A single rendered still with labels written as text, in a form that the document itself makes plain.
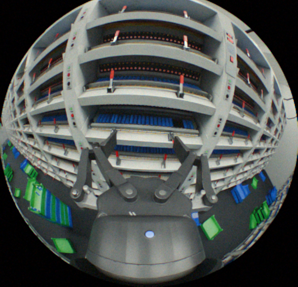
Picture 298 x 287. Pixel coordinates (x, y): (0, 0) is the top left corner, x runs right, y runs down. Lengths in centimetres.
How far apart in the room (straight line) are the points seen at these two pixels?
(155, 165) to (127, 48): 59
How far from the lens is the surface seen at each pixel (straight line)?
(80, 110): 48
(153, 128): 44
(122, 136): 45
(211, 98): 49
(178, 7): 74
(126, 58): 58
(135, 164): 57
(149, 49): 38
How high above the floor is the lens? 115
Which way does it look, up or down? 33 degrees down
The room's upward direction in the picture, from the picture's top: 6 degrees clockwise
